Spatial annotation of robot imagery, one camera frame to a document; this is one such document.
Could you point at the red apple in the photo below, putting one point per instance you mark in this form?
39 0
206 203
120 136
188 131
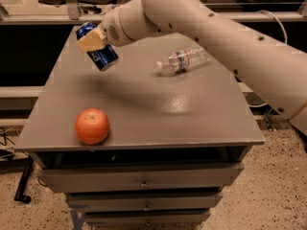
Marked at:
92 126

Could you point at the grey drawer cabinet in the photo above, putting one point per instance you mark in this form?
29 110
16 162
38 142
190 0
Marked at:
199 117

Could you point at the clear plastic water bottle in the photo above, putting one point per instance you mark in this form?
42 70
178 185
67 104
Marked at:
182 60

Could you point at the black stand leg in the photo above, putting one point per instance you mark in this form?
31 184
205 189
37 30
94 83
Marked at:
20 195

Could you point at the grey metal rail frame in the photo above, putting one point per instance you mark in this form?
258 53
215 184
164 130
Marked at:
22 12

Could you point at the bottom grey drawer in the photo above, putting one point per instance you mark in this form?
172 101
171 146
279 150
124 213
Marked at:
147 218

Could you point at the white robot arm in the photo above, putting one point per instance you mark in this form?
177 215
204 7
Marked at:
275 71

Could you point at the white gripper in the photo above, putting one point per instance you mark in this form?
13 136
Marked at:
110 28

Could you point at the top grey drawer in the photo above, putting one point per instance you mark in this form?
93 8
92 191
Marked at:
94 180

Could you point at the middle grey drawer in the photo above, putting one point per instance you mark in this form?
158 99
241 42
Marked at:
144 202

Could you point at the grey drawer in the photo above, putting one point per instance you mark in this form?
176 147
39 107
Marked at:
94 180
147 218
144 202

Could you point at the blue pepsi can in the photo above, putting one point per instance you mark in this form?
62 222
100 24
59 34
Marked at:
103 58

